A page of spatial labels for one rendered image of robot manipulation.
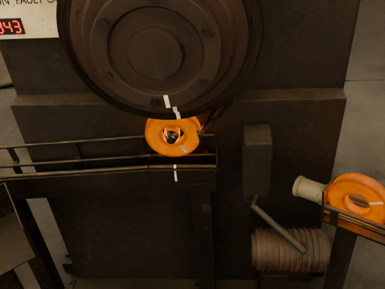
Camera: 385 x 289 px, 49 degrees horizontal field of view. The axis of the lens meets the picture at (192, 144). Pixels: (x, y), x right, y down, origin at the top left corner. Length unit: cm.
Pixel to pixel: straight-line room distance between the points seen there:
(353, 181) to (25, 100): 94
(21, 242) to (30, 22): 59
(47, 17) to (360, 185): 89
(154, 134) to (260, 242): 44
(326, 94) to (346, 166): 115
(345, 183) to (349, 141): 139
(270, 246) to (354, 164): 119
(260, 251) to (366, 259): 78
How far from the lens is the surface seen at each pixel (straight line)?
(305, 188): 121
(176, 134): 115
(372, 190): 112
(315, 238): 131
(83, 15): 99
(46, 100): 133
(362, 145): 251
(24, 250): 128
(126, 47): 95
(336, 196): 119
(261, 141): 117
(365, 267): 195
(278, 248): 128
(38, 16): 121
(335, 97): 124
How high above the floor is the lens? 154
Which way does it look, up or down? 39 degrees down
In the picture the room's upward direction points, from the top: 4 degrees counter-clockwise
